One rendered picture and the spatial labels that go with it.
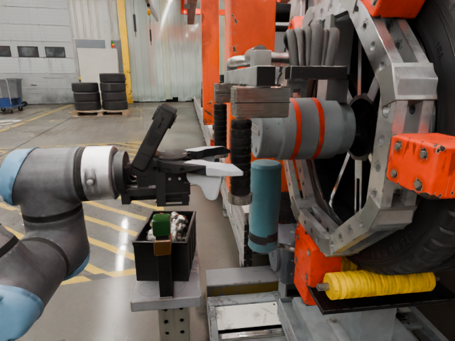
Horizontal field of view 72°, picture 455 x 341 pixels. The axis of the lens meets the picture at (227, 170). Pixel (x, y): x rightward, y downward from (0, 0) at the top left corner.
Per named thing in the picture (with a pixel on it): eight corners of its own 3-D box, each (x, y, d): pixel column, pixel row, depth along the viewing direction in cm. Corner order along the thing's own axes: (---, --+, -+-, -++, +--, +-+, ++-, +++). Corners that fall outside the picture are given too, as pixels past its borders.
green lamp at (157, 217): (170, 236, 70) (169, 220, 69) (152, 237, 70) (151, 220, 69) (171, 228, 74) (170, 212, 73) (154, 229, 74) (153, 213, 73)
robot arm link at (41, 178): (29, 195, 56) (17, 141, 53) (101, 193, 58) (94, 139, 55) (0, 220, 47) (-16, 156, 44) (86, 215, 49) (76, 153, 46)
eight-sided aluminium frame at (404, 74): (399, 306, 55) (466, -54, 39) (363, 309, 54) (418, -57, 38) (296, 195, 106) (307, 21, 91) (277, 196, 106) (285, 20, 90)
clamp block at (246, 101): (289, 118, 51) (291, 84, 49) (234, 118, 49) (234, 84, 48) (280, 114, 55) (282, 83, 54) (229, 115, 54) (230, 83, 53)
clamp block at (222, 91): (249, 102, 83) (250, 82, 81) (215, 103, 82) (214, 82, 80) (246, 101, 88) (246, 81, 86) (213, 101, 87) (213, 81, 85)
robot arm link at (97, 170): (94, 141, 55) (76, 154, 45) (123, 141, 55) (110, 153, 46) (100, 189, 57) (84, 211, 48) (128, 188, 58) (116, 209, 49)
